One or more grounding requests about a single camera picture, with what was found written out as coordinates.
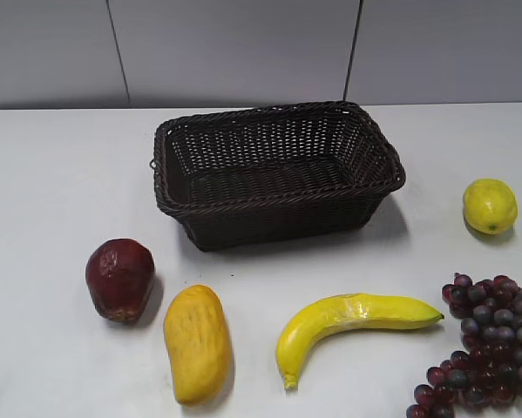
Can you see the yellow mango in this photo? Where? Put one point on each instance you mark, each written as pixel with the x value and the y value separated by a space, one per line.
pixel 198 344

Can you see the dark red apple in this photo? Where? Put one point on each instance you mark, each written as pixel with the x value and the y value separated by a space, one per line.
pixel 119 275

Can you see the yellow banana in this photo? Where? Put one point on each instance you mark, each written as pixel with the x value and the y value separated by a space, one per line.
pixel 343 313

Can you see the black woven basket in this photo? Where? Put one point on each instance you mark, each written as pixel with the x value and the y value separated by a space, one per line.
pixel 273 173

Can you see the yellow lemon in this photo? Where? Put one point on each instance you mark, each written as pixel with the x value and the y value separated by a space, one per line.
pixel 490 206

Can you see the purple grape bunch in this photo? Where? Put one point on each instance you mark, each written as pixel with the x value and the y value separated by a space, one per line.
pixel 488 370

